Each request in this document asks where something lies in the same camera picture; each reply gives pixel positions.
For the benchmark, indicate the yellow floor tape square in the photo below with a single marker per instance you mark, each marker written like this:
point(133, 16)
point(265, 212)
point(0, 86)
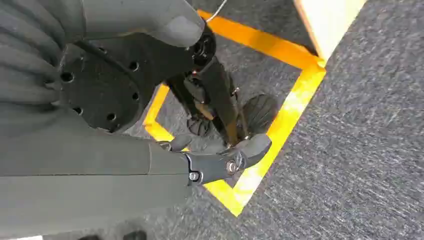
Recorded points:
point(291, 106)

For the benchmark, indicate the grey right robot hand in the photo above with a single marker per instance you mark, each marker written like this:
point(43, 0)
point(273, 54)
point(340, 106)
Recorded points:
point(82, 172)

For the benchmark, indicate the ribbed grey right arm sleeve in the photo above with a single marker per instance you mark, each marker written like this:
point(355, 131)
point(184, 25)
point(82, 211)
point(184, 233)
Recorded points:
point(26, 49)

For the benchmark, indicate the pale wooden panel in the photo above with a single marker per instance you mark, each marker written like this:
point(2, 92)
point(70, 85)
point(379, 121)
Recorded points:
point(328, 23)

